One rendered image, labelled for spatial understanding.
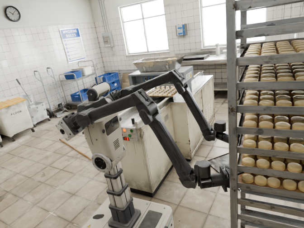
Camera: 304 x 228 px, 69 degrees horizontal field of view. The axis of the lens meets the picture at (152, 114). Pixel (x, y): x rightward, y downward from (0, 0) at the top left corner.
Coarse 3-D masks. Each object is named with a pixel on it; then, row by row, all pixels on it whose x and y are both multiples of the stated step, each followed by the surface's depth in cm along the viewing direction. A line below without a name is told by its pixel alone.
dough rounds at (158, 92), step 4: (164, 88) 287; (168, 88) 284; (172, 88) 281; (152, 92) 280; (156, 92) 276; (160, 92) 273; (164, 92) 270; (168, 92) 267; (172, 92) 264; (176, 92) 268
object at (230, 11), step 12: (228, 0) 70; (228, 12) 71; (228, 24) 72; (228, 36) 74; (228, 48) 75; (228, 60) 77; (228, 72) 78; (228, 84) 80; (228, 96) 81; (228, 108) 83; (228, 120) 85; (228, 132) 87
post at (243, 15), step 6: (240, 12) 108; (246, 12) 107; (240, 18) 109; (246, 18) 108; (240, 24) 110; (240, 42) 113; (246, 42) 112; (240, 54) 116; (240, 72) 119; (240, 90) 123
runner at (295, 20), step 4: (276, 20) 103; (280, 20) 102; (284, 20) 102; (288, 20) 101; (292, 20) 101; (296, 20) 100; (300, 20) 99; (244, 24) 109; (248, 24) 109; (252, 24) 108; (256, 24) 107; (260, 24) 107; (264, 24) 106; (268, 24) 105; (272, 24) 104; (276, 24) 104; (240, 28) 111; (244, 28) 110
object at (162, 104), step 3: (198, 72) 356; (195, 75) 341; (165, 99) 250; (168, 99) 254; (171, 99) 262; (162, 102) 241; (165, 102) 247; (168, 102) 254; (159, 105) 234; (162, 105) 241; (165, 105) 247; (159, 108) 235; (138, 120) 202; (141, 120) 203; (135, 123) 198; (138, 123) 200; (141, 123) 204; (135, 126) 200; (138, 126) 200
